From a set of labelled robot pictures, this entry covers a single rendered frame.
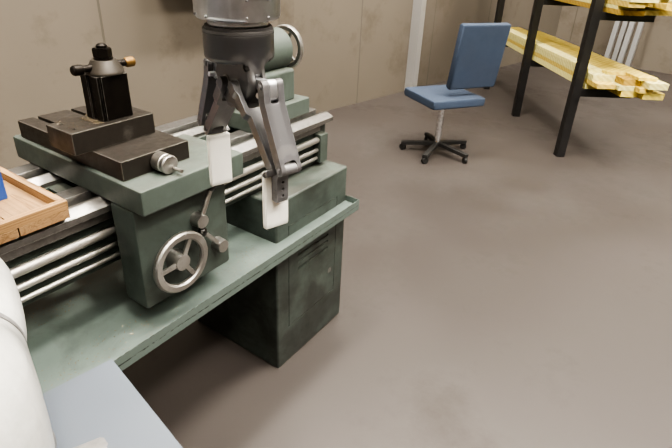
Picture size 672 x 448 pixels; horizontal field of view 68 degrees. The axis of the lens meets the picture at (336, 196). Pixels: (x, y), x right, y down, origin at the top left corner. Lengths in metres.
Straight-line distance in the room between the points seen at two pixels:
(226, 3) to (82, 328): 1.03
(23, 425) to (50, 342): 0.80
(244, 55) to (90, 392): 0.61
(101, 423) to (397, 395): 1.21
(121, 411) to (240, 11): 0.62
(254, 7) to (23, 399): 0.43
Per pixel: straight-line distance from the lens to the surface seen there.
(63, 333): 1.40
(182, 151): 1.23
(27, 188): 1.27
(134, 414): 0.87
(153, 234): 1.21
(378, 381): 1.92
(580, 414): 2.04
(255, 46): 0.53
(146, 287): 1.26
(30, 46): 3.44
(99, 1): 3.55
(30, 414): 0.60
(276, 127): 0.51
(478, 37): 3.63
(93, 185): 1.25
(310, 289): 1.89
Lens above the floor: 1.39
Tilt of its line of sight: 26 degrees down
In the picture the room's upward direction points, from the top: 3 degrees clockwise
